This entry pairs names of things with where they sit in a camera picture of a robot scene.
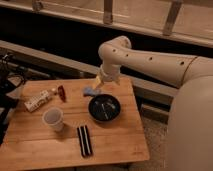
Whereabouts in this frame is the white tube package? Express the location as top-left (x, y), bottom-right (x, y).
top-left (24, 90), bottom-right (52, 112)

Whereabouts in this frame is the blue cloth piece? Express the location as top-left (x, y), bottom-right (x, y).
top-left (83, 87), bottom-right (98, 97)

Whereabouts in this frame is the black ceramic bowl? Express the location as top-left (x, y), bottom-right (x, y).
top-left (88, 94), bottom-right (121, 122)

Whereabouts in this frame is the black cables and equipment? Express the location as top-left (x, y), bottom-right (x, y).
top-left (0, 51), bottom-right (28, 144)

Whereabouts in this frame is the black striped rectangular block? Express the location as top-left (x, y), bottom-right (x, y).
top-left (77, 125), bottom-right (93, 158)

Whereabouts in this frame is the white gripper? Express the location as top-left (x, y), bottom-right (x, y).
top-left (92, 65), bottom-right (120, 89)

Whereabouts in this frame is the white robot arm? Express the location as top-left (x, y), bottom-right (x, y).
top-left (93, 36), bottom-right (213, 171)

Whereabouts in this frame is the wooden table board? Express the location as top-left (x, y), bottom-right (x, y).
top-left (0, 77), bottom-right (149, 170)

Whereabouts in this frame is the dark red small object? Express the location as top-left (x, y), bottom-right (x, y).
top-left (58, 85), bottom-right (66, 102)

